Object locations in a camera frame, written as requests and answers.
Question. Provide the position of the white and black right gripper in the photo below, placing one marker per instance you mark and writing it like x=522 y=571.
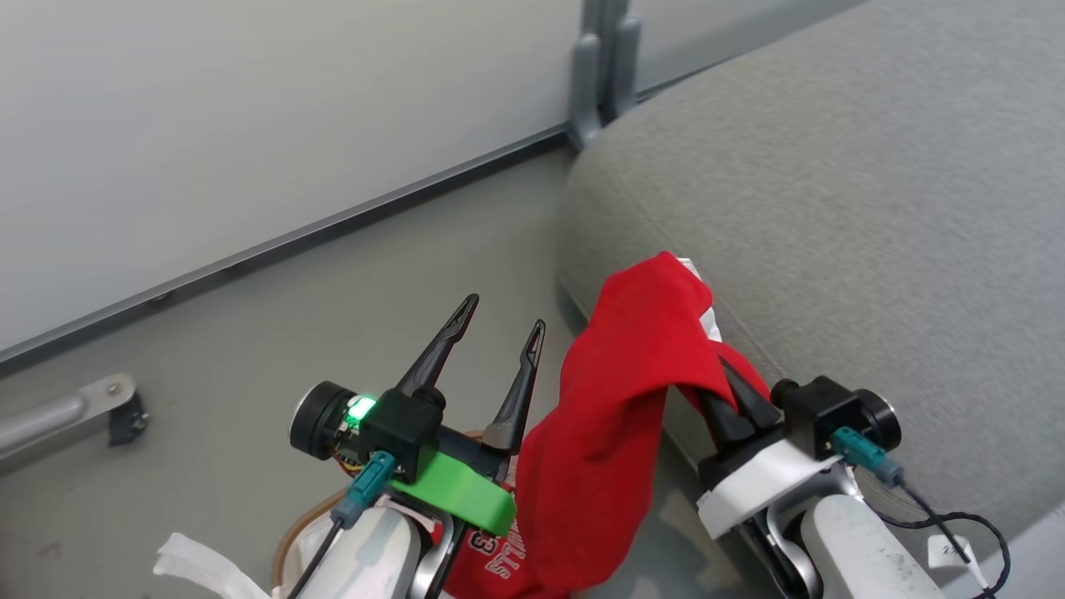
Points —
x=753 y=487

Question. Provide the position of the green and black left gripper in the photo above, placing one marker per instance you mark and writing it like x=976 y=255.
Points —
x=462 y=491

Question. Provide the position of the red garment with white print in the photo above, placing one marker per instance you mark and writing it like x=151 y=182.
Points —
x=607 y=416

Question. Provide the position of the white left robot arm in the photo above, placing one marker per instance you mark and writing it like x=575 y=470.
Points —
x=374 y=553

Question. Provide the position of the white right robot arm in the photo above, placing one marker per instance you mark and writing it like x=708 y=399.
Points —
x=857 y=545

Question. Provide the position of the grey fabric sofa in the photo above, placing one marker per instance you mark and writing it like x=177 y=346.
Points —
x=865 y=208

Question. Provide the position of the dark grey baseboard strip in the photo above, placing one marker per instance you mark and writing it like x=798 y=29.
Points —
x=283 y=237

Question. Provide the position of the white paper tag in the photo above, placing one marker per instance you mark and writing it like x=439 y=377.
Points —
x=950 y=551

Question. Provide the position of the white cloth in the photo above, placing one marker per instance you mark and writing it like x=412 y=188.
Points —
x=200 y=566

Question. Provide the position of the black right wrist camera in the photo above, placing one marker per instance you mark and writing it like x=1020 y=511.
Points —
x=836 y=412

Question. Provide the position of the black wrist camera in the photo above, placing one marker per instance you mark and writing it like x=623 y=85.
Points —
x=836 y=412
x=383 y=424

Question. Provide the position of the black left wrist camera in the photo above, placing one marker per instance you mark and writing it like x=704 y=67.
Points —
x=383 y=424

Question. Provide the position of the grey wall bracket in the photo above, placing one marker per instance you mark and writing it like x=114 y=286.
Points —
x=601 y=66

